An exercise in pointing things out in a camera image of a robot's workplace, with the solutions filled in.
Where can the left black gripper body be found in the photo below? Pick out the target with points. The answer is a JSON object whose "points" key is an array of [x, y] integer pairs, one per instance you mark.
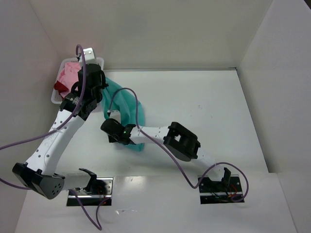
{"points": [[91, 73]]}

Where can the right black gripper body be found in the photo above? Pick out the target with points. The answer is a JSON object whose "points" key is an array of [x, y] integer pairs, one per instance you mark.
{"points": [[112, 138]]}

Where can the teal t shirt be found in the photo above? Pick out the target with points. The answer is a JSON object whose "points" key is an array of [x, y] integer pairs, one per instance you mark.
{"points": [[125, 103]]}

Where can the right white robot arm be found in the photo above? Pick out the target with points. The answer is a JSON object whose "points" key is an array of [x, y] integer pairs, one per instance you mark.
{"points": [[177, 141]]}

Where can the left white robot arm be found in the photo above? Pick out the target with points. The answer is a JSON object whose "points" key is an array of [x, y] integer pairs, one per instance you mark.
{"points": [[38, 172]]}

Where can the pink t shirt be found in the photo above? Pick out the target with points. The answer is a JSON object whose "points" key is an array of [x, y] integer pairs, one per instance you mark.
{"points": [[69, 76]]}

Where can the red t shirt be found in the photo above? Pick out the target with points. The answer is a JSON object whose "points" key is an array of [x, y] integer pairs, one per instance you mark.
{"points": [[58, 86]]}

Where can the white plastic basket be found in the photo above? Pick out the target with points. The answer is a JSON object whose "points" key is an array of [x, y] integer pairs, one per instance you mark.
{"points": [[56, 98]]}

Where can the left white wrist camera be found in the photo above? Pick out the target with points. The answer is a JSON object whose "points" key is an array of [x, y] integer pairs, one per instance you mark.
{"points": [[89, 56]]}

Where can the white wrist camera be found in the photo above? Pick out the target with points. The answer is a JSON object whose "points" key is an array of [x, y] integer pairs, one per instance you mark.
{"points": [[114, 114], [89, 56]]}

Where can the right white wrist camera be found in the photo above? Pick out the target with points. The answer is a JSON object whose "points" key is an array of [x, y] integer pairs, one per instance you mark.
{"points": [[114, 114]]}

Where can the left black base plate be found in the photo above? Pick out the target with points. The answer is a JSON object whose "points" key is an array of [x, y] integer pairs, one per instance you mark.
{"points": [[102, 191]]}

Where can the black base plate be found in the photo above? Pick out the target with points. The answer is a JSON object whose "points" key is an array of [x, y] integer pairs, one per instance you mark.
{"points": [[211, 192], [102, 191]]}

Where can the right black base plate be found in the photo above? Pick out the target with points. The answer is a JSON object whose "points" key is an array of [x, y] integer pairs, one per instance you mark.
{"points": [[211, 192]]}

